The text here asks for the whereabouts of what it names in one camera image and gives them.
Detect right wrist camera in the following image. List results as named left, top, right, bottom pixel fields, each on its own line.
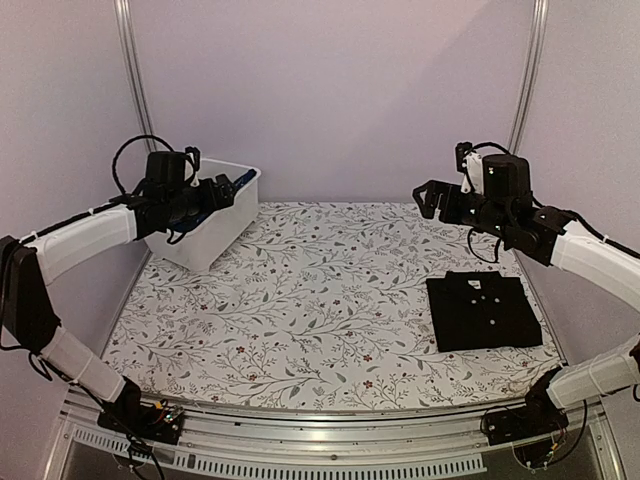
left=455, top=142, right=484, bottom=195

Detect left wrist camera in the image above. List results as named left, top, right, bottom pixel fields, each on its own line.
left=184, top=146, right=201, bottom=187

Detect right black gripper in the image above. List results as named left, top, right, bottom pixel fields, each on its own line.
left=413, top=179, right=513, bottom=240

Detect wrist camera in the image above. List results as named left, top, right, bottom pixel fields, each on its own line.
left=184, top=146, right=201, bottom=187
left=455, top=142, right=484, bottom=195

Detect front aluminium rail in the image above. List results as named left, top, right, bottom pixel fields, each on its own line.
left=44, top=389, right=630, bottom=479

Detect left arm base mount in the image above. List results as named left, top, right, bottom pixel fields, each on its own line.
left=97, top=399, right=185, bottom=445

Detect folded black shirt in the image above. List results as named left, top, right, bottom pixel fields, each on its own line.
left=426, top=271, right=543, bottom=353

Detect aluminium frame post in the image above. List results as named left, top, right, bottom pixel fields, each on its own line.
left=114, top=0, right=154, bottom=135
left=508, top=0, right=549, bottom=153

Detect floral patterned table mat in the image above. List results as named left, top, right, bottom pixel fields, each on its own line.
left=103, top=203, right=561, bottom=412

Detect white plastic bin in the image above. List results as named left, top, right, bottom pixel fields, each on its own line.
left=144, top=158, right=261, bottom=271

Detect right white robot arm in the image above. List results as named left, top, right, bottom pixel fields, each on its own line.
left=411, top=142, right=639, bottom=436

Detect blue checked shirt in bin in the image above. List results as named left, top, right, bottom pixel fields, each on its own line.
left=169, top=169, right=257, bottom=235

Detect right aluminium frame post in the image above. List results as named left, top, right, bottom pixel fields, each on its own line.
left=508, top=0, right=549, bottom=153

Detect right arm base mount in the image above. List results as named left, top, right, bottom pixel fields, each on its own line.
left=479, top=405, right=569, bottom=471

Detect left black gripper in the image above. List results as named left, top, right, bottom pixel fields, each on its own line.
left=165, top=173, right=236, bottom=221

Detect left aluminium frame post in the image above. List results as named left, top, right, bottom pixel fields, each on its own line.
left=114, top=0, right=154, bottom=135

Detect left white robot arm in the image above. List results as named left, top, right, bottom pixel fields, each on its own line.
left=1, top=145, right=238, bottom=434

